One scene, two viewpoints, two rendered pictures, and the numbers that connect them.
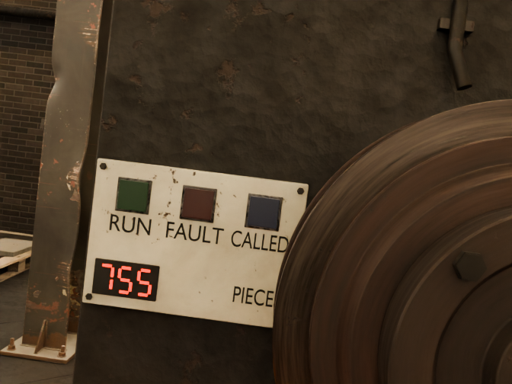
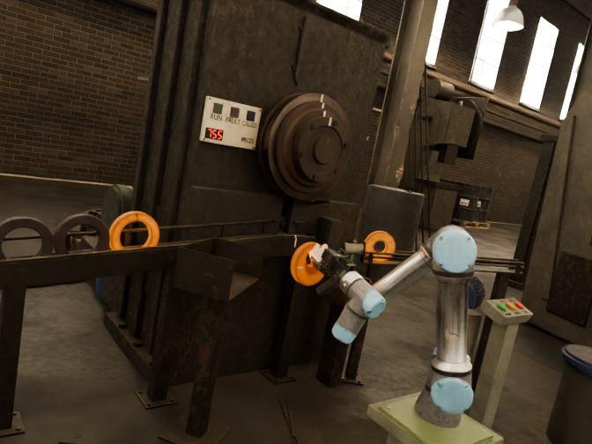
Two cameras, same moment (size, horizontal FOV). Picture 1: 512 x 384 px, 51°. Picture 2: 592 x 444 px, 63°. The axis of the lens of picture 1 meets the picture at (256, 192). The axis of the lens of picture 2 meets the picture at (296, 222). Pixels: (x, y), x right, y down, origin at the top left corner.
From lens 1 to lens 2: 1.63 m
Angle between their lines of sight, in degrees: 41
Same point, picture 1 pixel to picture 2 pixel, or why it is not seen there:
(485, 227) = (315, 120)
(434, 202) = (303, 114)
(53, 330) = not seen: outside the picture
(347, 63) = (270, 74)
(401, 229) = (298, 120)
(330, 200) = (281, 113)
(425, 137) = (299, 99)
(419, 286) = (305, 130)
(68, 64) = not seen: outside the picture
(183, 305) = (228, 142)
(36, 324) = not seen: outside the picture
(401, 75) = (283, 79)
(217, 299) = (237, 140)
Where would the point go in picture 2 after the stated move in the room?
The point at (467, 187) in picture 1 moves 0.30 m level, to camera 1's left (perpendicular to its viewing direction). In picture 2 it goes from (309, 112) to (251, 97)
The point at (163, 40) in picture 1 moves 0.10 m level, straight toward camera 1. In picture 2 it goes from (225, 60) to (242, 61)
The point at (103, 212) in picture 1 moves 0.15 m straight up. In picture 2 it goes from (209, 113) to (214, 75)
